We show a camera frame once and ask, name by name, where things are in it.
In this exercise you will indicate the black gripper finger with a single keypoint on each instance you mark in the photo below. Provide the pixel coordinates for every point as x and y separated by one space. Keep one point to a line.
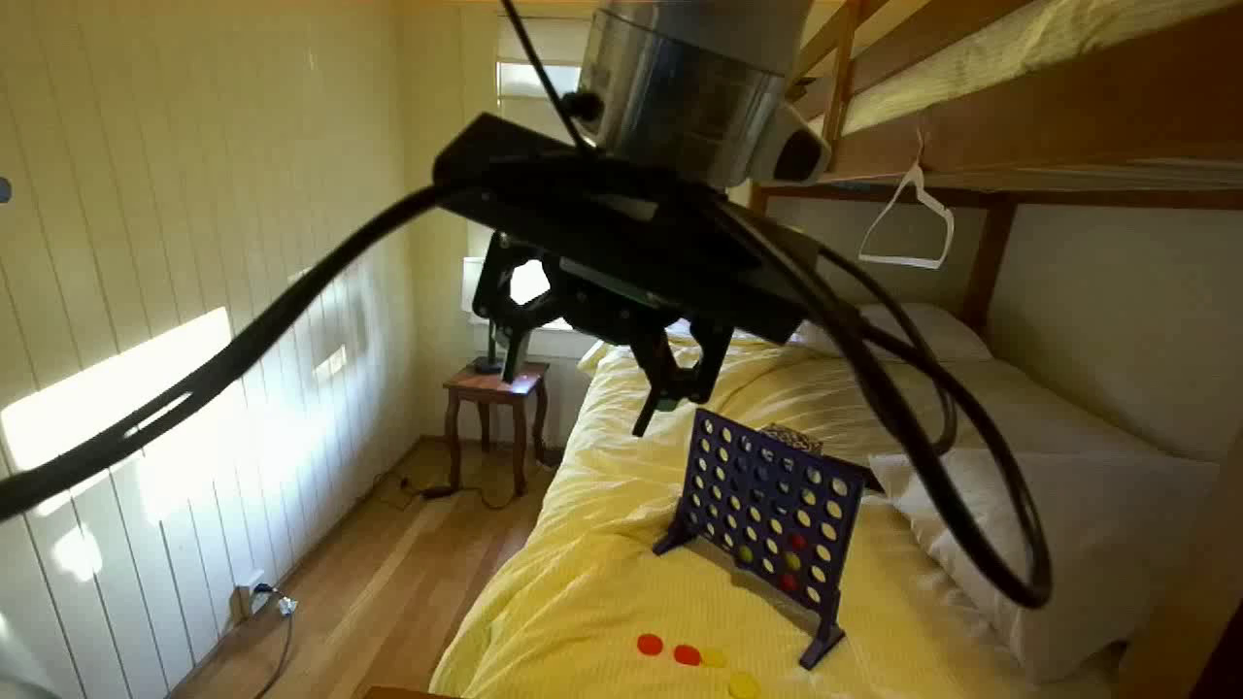
516 350
693 372

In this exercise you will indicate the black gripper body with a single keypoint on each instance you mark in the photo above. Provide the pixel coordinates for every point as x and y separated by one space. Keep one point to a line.
636 306

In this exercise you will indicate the small wooden nightstand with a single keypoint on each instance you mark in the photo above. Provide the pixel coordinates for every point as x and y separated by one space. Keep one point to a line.
491 390

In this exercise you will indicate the white shade table lamp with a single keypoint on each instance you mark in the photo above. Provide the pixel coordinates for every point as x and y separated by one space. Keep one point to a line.
529 280

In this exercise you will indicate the blue connect four grid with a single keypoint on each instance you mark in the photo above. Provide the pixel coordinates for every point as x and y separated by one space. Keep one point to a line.
763 505

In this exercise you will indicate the yellow bed cover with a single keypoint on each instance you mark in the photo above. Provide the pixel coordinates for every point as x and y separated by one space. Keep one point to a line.
586 585

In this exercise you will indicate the white pillow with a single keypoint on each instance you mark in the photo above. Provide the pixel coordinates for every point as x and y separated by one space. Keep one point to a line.
933 333
1101 555

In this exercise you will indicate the white plastic clothes hanger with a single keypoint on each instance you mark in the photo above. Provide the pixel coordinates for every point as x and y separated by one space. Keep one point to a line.
907 255

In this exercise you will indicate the window with white blind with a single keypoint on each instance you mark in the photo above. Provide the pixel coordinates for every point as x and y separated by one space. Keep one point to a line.
529 83

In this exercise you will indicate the red game disc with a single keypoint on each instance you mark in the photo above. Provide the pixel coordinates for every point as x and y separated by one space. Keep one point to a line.
690 652

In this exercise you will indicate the yellow game disc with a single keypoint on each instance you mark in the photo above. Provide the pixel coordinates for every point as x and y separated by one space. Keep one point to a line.
743 686

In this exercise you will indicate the upper bunk mattress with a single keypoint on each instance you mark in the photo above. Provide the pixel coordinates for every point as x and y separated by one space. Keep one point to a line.
1035 41

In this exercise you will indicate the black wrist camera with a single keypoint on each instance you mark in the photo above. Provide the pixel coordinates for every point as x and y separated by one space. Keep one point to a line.
608 194

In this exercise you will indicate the white wall plug adapter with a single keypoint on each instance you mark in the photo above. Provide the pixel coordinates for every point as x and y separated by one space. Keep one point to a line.
265 605

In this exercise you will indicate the wooden bunk bed frame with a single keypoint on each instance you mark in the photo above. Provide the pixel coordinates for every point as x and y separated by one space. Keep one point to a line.
1101 119

